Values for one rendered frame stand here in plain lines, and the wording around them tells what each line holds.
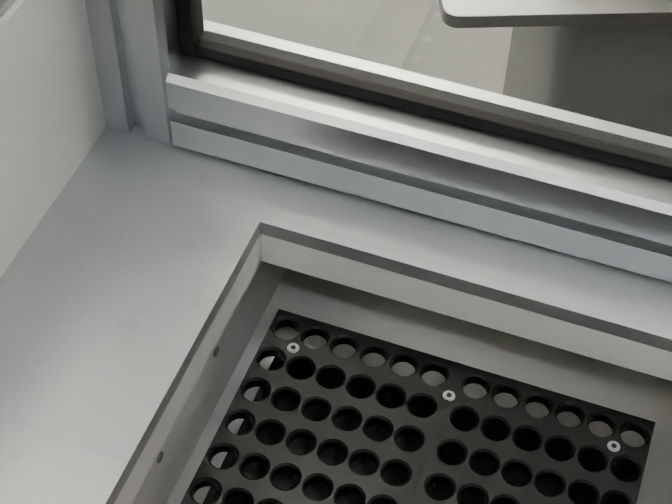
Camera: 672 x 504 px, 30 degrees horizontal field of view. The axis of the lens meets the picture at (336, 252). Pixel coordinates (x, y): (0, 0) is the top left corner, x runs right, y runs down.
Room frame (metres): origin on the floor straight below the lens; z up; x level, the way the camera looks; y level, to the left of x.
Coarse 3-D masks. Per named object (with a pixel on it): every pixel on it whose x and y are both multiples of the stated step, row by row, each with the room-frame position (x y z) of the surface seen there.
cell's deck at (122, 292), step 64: (64, 192) 0.39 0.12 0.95; (128, 192) 0.39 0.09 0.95; (192, 192) 0.39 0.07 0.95; (256, 192) 0.39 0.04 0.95; (320, 192) 0.39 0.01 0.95; (64, 256) 0.35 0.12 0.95; (128, 256) 0.35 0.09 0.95; (192, 256) 0.35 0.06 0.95; (256, 256) 0.37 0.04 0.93; (320, 256) 0.36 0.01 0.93; (384, 256) 0.35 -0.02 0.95; (448, 256) 0.35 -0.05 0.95; (512, 256) 0.35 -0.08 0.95; (0, 320) 0.31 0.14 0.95; (64, 320) 0.31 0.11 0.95; (128, 320) 0.32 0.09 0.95; (192, 320) 0.32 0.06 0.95; (512, 320) 0.33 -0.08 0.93; (576, 320) 0.32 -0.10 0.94; (640, 320) 0.32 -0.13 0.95; (0, 384) 0.28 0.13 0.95; (64, 384) 0.28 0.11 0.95; (128, 384) 0.28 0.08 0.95; (192, 384) 0.30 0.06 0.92; (0, 448) 0.25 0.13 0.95; (64, 448) 0.25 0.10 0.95; (128, 448) 0.25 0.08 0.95
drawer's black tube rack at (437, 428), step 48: (288, 384) 0.32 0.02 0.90; (336, 384) 0.34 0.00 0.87; (384, 384) 0.32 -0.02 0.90; (240, 432) 0.31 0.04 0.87; (288, 432) 0.29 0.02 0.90; (336, 432) 0.29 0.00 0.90; (384, 432) 0.31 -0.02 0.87; (432, 432) 0.29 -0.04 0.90; (480, 432) 0.29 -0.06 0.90; (528, 432) 0.30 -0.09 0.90; (192, 480) 0.27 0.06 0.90; (240, 480) 0.27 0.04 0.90; (288, 480) 0.28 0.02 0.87; (336, 480) 0.27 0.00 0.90; (384, 480) 0.27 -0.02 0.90; (432, 480) 0.27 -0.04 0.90; (480, 480) 0.27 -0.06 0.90; (528, 480) 0.29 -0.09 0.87; (576, 480) 0.27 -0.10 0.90; (624, 480) 0.29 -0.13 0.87
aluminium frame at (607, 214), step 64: (0, 0) 0.38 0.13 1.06; (128, 0) 0.42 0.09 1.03; (192, 0) 0.43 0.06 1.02; (128, 64) 0.43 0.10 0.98; (192, 64) 0.42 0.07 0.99; (256, 64) 0.42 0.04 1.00; (128, 128) 0.43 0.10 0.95; (192, 128) 0.41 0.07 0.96; (256, 128) 0.40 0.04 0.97; (320, 128) 0.39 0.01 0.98; (384, 128) 0.39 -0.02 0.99; (448, 128) 0.39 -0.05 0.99; (512, 128) 0.38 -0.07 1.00; (384, 192) 0.38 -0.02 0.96; (448, 192) 0.37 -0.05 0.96; (512, 192) 0.36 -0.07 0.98; (576, 192) 0.36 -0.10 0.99; (640, 192) 0.35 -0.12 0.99; (576, 256) 0.35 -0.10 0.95; (640, 256) 0.34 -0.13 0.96
